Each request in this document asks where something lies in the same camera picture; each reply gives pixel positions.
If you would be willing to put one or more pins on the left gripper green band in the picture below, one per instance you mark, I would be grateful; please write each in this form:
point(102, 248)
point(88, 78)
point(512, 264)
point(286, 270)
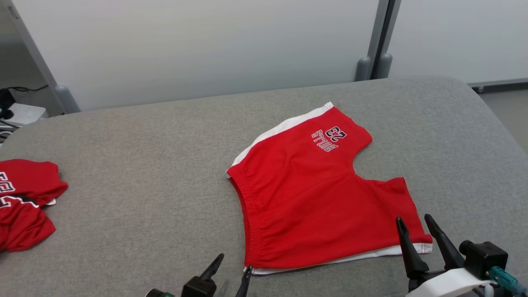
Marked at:
point(200, 288)

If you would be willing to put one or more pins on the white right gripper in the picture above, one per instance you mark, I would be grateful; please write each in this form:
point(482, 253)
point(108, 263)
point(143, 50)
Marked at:
point(449, 284)

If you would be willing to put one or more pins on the red basketball shorts white stripe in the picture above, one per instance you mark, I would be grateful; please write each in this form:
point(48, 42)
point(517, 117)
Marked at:
point(309, 198)

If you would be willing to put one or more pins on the red jersey white sleeves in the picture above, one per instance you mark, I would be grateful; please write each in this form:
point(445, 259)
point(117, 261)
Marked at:
point(24, 231)

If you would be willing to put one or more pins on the white power strip with plug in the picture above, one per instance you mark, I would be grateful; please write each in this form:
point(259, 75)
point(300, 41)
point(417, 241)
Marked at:
point(27, 113)

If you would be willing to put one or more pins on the black plug adapter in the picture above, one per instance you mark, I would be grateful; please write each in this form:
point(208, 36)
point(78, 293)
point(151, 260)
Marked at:
point(5, 103)

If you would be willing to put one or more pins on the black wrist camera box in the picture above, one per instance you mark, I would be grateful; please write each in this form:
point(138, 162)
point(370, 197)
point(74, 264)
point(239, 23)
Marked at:
point(482, 258)

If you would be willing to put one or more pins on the grey double partition post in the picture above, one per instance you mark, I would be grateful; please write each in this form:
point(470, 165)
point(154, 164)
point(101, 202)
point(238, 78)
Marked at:
point(377, 37)

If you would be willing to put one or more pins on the grey slanted partition post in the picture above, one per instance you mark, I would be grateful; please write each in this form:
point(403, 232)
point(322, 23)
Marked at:
point(41, 62)

